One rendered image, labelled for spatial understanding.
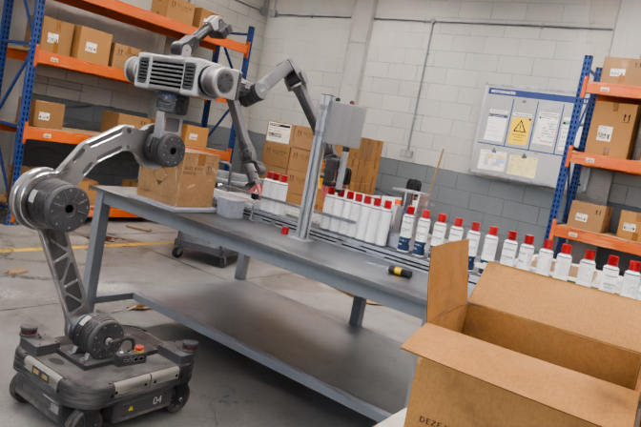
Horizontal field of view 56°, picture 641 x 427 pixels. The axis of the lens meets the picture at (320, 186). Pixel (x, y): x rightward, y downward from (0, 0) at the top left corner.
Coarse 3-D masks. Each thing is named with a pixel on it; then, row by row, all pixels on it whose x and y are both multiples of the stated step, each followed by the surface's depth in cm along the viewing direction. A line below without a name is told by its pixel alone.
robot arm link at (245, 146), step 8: (232, 104) 316; (232, 112) 316; (240, 112) 318; (240, 120) 316; (240, 128) 315; (240, 136) 316; (248, 136) 318; (240, 144) 316; (248, 144) 316; (240, 152) 317; (248, 152) 314
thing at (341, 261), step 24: (120, 192) 316; (192, 216) 282; (216, 216) 294; (240, 240) 255; (264, 240) 256; (288, 240) 267; (312, 264) 233; (336, 264) 235; (360, 264) 243; (384, 264) 253; (384, 288) 214; (408, 288) 217
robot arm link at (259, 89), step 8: (280, 64) 282; (288, 64) 283; (272, 72) 272; (280, 72) 277; (288, 72) 282; (296, 72) 285; (264, 80) 264; (272, 80) 269; (288, 80) 289; (296, 80) 288; (256, 88) 253; (264, 88) 258; (256, 96) 253; (264, 96) 256
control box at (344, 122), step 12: (336, 108) 266; (348, 108) 268; (360, 108) 270; (336, 120) 267; (348, 120) 269; (360, 120) 271; (324, 132) 268; (336, 132) 268; (348, 132) 270; (360, 132) 271; (336, 144) 269; (348, 144) 270
